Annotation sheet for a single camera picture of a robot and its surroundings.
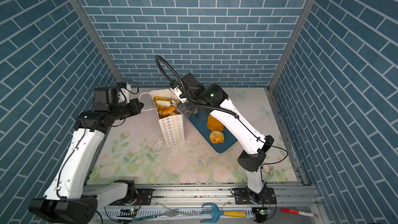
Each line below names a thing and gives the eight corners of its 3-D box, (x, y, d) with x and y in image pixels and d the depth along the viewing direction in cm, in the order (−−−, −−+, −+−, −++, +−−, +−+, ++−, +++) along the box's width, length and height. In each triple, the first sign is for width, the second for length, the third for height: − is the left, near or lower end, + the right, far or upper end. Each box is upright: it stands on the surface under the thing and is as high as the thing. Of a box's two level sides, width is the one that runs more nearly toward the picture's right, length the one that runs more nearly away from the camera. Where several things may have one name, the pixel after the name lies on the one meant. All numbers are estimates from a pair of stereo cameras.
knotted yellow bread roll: (209, 144, 93) (210, 138, 87) (209, 136, 96) (209, 130, 90) (223, 144, 93) (224, 138, 87) (222, 137, 96) (223, 130, 90)
